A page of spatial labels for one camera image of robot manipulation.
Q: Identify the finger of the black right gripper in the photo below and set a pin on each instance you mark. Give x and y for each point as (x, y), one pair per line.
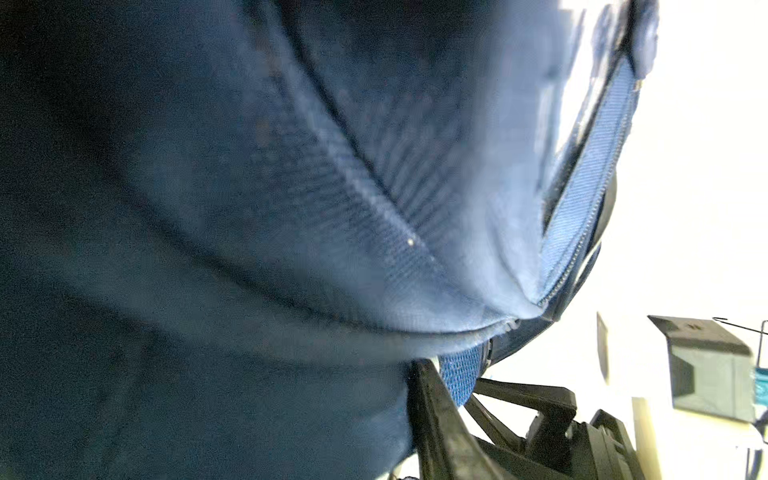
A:
(545, 448)

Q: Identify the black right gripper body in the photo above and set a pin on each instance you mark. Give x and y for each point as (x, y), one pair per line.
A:
(601, 449)

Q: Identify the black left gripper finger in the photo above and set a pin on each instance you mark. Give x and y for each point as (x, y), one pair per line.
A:
(445, 448)

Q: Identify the navy blue student backpack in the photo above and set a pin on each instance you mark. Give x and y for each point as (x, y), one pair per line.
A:
(230, 229)

